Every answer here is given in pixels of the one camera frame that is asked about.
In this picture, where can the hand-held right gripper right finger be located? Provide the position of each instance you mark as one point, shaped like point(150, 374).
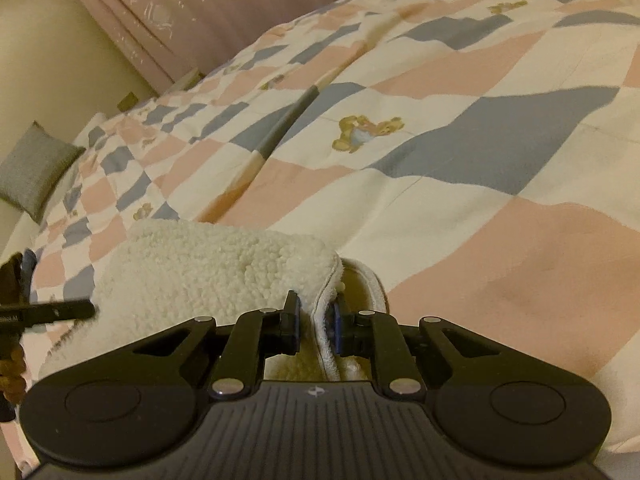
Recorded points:
point(338, 331)

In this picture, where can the cream fleece garment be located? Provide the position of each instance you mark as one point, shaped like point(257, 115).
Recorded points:
point(200, 272)

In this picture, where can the diamond patterned quilt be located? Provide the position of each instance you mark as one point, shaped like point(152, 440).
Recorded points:
point(450, 160)

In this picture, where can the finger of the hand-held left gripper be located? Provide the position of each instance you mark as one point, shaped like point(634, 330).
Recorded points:
point(60, 312)
point(27, 272)

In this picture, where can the pink curtain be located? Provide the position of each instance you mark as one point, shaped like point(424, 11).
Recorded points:
point(225, 10)

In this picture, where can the grey square pillow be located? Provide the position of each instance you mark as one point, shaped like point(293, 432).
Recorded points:
point(37, 172)

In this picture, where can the person's left hand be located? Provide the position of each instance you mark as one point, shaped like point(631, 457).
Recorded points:
point(12, 372)

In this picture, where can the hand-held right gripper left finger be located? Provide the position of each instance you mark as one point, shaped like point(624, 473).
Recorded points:
point(295, 324)

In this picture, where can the wall socket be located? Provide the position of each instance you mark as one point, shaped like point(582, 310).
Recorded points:
point(127, 101)

